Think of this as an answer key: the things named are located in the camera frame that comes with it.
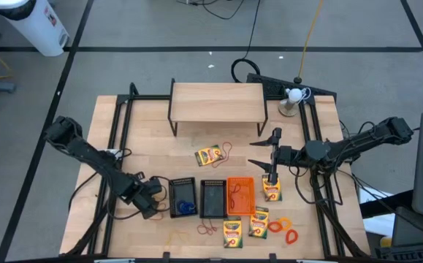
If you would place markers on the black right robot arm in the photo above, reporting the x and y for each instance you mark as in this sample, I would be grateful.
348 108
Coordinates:
361 140

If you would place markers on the black aluminium table frame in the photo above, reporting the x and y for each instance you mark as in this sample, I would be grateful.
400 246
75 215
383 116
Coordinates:
149 98

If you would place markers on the white bulb desk lamp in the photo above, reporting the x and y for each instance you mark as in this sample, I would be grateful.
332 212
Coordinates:
294 95

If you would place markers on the black keyboard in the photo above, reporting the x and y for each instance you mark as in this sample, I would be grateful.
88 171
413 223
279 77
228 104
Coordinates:
412 254

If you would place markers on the orange slotted plastic basket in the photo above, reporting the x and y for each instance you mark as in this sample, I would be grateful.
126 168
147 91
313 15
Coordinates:
244 182

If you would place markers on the black table clamp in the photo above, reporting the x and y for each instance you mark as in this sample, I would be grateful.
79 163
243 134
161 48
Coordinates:
272 256
166 255

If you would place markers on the small yellow object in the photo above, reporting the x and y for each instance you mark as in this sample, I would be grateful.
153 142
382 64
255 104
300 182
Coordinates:
385 242

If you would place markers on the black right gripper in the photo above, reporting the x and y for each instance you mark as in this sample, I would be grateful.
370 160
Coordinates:
284 155

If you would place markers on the wooden riser shelf black legs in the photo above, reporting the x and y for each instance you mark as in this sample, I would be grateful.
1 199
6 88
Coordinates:
215 102

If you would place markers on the white trash can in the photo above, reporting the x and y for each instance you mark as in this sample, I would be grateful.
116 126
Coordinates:
36 25

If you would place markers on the white paper sheet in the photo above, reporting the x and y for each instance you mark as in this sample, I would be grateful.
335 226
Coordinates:
373 226

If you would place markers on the yellow rubber band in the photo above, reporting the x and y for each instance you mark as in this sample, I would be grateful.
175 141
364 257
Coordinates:
174 233

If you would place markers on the dark grey case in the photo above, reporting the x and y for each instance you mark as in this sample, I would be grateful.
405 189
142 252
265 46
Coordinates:
415 230

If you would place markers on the black slotted plastic basket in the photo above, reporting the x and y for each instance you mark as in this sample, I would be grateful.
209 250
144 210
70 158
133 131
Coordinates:
213 199
183 188

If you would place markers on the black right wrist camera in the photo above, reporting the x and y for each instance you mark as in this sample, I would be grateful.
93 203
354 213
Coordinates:
273 178

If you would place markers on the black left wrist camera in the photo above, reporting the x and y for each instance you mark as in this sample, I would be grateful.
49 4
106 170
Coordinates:
155 185

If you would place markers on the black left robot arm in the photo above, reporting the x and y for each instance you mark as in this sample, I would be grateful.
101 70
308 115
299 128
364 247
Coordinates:
87 153

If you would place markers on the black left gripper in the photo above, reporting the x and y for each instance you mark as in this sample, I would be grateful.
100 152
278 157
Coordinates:
143 201

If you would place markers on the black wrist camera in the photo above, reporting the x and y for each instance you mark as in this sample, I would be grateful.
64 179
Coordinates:
273 178
155 185

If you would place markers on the yellow green crayon box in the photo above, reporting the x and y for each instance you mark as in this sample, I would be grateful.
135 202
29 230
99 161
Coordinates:
272 193
233 233
208 155
258 223

